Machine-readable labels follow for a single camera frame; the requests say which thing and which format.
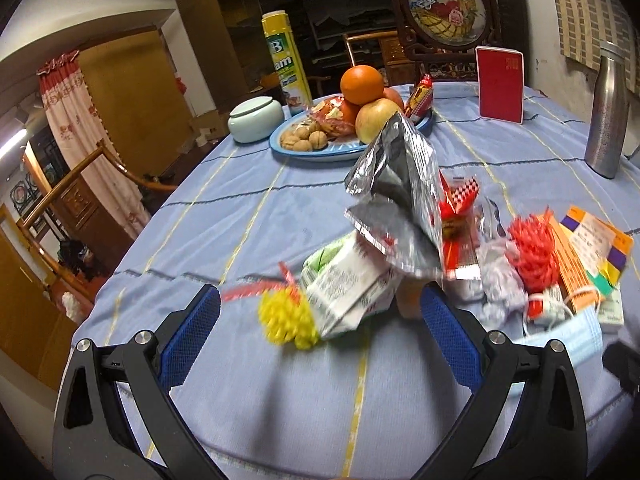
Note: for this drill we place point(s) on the crumpled white tissue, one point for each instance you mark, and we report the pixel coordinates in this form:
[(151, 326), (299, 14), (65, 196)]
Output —
[(500, 280)]

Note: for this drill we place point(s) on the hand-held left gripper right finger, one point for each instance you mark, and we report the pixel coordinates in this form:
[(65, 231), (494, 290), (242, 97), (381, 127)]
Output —
[(447, 327)]

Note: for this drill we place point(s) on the round embroidery table screen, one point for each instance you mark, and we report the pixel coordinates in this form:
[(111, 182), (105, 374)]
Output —
[(445, 5)]

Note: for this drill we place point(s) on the blue face mask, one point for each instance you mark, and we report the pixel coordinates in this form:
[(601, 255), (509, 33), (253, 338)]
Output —
[(582, 335)]

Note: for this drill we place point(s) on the silver foil bag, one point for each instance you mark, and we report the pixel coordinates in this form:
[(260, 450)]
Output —
[(400, 195)]

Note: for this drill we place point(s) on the red and yellow snack packet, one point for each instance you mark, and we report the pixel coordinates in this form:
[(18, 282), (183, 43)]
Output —
[(419, 97)]

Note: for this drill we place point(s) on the yellow foam fruit net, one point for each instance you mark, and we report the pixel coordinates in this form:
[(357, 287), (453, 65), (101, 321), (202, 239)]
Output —
[(287, 317)]

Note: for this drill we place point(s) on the checked window curtain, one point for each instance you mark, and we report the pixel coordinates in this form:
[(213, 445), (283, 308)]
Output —
[(590, 5)]

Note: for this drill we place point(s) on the white and green carton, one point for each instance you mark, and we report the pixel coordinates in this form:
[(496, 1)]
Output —
[(350, 285)]

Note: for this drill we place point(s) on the orange medicine box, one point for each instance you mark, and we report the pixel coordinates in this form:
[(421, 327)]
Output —
[(572, 270)]

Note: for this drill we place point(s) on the orange fruit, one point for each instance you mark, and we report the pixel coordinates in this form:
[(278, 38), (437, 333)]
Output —
[(361, 85)]

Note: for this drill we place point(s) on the clear-wrapped red snack pack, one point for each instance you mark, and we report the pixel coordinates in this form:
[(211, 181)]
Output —
[(332, 117)]

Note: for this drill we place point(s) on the red striped wrapper strip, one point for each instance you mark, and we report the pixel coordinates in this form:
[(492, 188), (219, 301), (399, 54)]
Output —
[(255, 287)]

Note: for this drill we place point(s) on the wooden armchair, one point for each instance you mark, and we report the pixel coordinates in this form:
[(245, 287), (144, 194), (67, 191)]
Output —
[(115, 165)]

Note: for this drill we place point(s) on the wooden wardrobe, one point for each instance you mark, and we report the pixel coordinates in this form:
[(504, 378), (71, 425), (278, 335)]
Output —
[(135, 90)]

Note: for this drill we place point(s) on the steel thermos bottle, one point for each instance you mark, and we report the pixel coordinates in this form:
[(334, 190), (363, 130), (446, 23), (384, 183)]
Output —
[(607, 115)]

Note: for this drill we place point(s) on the white medicine box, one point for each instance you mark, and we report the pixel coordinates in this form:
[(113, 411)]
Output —
[(611, 310)]

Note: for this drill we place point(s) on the wooden chair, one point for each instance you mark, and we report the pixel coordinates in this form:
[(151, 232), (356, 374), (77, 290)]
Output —
[(360, 42)]

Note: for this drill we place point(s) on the purple and yellow box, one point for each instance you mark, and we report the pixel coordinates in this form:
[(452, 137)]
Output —
[(600, 240)]

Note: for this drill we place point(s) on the blue oval plate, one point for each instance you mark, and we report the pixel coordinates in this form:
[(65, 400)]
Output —
[(325, 153)]

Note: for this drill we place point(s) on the small red and white box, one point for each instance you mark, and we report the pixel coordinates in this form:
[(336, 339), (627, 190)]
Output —
[(550, 305)]

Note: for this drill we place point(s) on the floral pink curtain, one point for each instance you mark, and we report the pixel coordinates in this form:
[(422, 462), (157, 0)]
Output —
[(85, 150)]

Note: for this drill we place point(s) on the cardboard boxes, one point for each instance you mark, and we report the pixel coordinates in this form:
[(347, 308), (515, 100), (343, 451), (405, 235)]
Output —
[(207, 127)]

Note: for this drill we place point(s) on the pile of walnuts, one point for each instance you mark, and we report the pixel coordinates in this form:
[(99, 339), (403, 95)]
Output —
[(302, 140)]

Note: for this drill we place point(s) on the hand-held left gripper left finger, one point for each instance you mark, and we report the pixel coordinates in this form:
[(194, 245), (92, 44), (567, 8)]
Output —
[(192, 327)]

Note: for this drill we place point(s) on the yellow spray can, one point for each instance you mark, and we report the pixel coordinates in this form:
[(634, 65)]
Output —
[(287, 65)]

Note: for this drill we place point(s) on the red foam fruit net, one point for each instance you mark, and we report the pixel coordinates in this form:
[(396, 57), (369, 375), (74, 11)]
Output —
[(535, 250)]

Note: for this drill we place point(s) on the pale green lidded jar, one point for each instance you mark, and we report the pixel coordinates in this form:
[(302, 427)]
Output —
[(254, 120)]

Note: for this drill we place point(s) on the red card stand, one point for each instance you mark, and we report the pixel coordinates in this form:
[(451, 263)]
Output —
[(500, 85)]

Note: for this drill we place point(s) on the red apple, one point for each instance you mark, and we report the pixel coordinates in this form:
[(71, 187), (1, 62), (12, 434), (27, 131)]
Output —
[(394, 99)]

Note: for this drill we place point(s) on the yellow-red apple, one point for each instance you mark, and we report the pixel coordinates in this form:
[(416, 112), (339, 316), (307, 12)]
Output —
[(375, 120)]

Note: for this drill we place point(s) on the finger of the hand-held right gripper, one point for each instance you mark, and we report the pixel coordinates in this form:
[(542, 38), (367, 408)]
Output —
[(625, 367)]

